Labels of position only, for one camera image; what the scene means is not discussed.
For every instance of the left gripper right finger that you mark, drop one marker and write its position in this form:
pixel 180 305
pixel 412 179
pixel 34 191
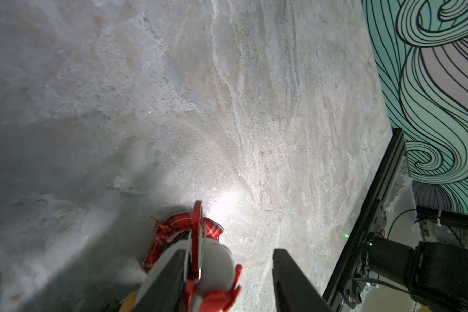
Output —
pixel 292 290

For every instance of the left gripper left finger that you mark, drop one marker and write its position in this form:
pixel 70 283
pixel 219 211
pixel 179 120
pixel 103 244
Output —
pixel 166 291

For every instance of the red white plush keychain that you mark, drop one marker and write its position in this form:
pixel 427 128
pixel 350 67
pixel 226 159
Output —
pixel 211 276

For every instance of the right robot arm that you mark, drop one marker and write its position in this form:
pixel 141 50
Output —
pixel 433 274

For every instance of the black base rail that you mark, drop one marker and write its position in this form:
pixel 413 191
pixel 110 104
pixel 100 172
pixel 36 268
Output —
pixel 342 291

